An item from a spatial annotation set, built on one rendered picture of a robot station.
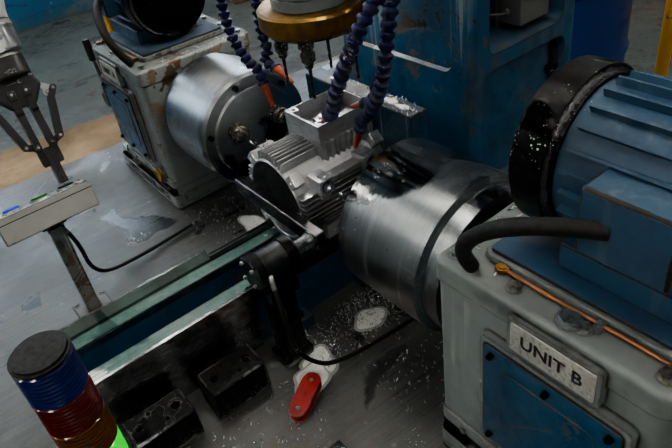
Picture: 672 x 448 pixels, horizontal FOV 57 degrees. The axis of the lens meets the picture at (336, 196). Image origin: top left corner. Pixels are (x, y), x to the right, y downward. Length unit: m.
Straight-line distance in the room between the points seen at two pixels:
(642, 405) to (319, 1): 0.69
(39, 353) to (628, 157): 0.58
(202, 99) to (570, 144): 0.82
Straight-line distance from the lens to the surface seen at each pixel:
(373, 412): 1.04
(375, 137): 1.13
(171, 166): 1.51
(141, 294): 1.16
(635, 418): 0.68
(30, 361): 0.68
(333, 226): 1.10
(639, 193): 0.58
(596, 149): 0.62
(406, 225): 0.84
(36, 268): 1.57
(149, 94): 1.43
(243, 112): 1.28
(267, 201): 1.10
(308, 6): 0.99
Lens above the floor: 1.64
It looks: 35 degrees down
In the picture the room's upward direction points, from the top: 9 degrees counter-clockwise
